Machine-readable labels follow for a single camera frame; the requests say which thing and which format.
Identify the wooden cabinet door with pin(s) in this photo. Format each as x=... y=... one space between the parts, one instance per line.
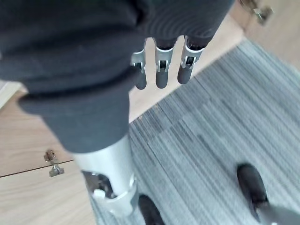
x=286 y=35
x=35 y=201

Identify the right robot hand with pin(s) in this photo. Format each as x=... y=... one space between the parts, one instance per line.
x=70 y=58

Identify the white board edge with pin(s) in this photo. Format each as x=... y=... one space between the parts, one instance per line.
x=8 y=92

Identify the wooden cabinet side panel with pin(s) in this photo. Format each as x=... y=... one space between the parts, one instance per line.
x=25 y=143

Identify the dark robot foot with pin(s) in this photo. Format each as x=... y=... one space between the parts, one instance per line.
x=252 y=182
x=150 y=211

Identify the silver cabinet hinge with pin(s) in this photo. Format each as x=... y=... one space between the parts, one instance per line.
x=53 y=163
x=263 y=13

